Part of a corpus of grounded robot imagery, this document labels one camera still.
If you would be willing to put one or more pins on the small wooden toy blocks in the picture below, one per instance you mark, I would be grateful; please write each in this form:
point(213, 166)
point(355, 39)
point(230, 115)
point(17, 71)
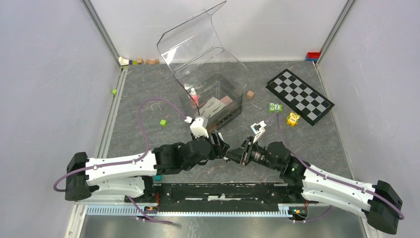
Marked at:
point(125, 62)

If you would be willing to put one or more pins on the wooden cube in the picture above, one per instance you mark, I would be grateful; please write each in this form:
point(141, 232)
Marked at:
point(250, 95)

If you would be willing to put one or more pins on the aluminium frame rail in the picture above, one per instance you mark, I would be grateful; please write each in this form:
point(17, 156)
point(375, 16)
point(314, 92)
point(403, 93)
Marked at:
point(101, 30)

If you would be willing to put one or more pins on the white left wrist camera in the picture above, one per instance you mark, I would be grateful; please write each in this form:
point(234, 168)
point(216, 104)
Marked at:
point(198, 126)

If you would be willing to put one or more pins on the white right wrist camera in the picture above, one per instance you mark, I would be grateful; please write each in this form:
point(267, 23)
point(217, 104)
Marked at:
point(258, 129)

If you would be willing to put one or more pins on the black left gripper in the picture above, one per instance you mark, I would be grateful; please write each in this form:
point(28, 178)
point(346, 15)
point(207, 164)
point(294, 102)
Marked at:
point(219, 149)

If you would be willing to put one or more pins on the pink compact case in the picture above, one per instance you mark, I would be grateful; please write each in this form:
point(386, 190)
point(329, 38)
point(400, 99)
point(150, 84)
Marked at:
point(226, 100)

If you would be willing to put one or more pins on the black white checkerboard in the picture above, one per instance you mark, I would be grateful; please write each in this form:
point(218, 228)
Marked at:
point(299, 96)

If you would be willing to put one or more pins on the clear acrylic drawer organizer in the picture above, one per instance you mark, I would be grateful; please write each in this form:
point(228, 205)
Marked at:
point(196, 58)

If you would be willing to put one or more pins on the pink spray bottle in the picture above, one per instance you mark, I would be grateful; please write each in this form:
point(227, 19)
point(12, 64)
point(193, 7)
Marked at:
point(194, 96)

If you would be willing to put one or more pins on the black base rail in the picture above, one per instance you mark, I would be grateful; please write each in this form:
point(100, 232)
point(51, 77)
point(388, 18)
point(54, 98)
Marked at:
point(220, 197)

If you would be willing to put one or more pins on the red blue blocks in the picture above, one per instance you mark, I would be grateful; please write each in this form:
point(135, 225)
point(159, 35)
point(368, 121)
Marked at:
point(312, 56)

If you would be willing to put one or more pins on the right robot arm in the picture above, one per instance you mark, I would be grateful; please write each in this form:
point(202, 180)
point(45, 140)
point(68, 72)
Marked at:
point(378, 203)

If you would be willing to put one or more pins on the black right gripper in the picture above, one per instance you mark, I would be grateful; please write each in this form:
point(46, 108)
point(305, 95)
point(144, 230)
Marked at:
point(240, 154)

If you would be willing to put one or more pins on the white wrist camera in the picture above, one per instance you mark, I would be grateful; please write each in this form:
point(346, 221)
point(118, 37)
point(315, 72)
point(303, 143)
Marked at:
point(258, 129)
point(198, 126)

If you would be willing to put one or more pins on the green owl card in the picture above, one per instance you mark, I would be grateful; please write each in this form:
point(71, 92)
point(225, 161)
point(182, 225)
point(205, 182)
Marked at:
point(275, 108)

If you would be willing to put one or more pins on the yellow owl card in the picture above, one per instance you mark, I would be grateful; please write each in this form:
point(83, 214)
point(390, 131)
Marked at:
point(293, 119)

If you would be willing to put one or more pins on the eyebrow stencil card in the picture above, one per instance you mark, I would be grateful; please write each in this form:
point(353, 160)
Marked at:
point(211, 107)

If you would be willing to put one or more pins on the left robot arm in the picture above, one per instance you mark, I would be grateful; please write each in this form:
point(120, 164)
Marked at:
point(132, 175)

